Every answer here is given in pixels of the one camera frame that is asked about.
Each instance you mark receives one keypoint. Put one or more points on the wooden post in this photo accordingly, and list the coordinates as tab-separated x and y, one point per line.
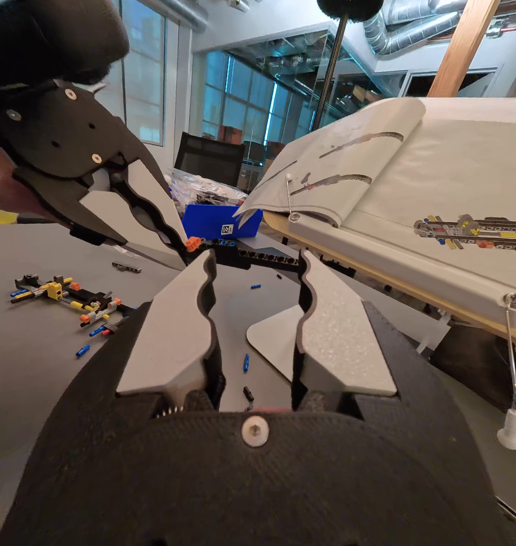
463	47

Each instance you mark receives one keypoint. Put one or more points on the spiral metal duct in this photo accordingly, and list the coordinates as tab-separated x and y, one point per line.
403	30

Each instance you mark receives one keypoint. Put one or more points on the plastic bag of lego pieces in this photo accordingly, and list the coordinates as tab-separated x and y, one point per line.
206	190

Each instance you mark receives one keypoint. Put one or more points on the large glass window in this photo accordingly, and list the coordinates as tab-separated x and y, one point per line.
142	85

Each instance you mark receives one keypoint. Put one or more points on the open instruction booklet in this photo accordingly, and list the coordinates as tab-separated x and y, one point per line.
454	170

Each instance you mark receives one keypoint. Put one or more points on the yellow and black tool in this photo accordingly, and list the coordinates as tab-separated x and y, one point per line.
2	216

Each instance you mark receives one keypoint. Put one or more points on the grey lego beam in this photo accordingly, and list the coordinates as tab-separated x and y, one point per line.
128	268

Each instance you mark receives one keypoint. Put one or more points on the black office chair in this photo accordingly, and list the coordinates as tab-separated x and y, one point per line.
209	158

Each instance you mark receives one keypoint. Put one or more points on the multicolour lego chassis assembly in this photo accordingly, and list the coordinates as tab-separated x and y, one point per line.
55	291

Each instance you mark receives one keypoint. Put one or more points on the black lego beam assembly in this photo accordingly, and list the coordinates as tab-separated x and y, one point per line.
258	258

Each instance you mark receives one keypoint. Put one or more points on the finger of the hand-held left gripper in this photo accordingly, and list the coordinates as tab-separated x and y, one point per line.
155	196
98	192

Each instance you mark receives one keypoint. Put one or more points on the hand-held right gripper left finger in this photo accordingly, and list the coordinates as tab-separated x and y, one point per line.
168	341

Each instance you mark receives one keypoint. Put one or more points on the white book stand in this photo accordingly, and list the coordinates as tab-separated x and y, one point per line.
411	271

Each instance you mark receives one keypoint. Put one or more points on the blue parts bin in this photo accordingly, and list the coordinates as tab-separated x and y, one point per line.
206	222

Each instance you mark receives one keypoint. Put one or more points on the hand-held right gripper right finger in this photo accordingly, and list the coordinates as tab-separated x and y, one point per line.
339	341

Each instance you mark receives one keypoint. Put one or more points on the black pole with fuzzy top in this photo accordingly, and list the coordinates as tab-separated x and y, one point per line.
352	8

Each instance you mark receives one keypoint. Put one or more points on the person's left hand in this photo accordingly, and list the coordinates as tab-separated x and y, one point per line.
2	187

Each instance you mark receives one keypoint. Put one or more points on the glass window wall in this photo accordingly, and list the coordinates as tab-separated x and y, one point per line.
241	106

